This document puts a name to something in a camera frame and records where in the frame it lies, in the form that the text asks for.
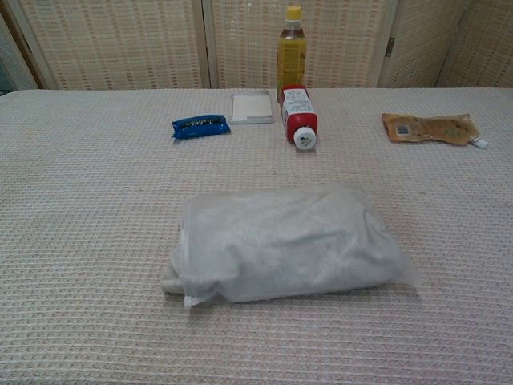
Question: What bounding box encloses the grey cloth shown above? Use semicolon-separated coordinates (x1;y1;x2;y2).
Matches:
160;188;402;302

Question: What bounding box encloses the blue snack packet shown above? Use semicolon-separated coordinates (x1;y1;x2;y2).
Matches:
171;114;232;141

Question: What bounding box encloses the beige woven tablecloth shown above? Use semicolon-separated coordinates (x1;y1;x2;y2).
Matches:
0;87;513;385

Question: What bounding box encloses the white flat box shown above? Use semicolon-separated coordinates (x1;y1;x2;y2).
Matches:
230;91;276;125

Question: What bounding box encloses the red bottle with white cap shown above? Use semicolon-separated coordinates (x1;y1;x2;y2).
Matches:
279;83;320;152

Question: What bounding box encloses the brown spout pouch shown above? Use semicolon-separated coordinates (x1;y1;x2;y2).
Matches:
380;112;489;150

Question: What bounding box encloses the yellow tea bottle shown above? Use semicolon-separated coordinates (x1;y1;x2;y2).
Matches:
277;4;309;94

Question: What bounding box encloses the transparent plastic bag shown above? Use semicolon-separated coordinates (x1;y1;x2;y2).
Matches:
160;180;420;309

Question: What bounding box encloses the woven folding screen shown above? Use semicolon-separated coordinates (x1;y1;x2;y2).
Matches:
0;0;513;91

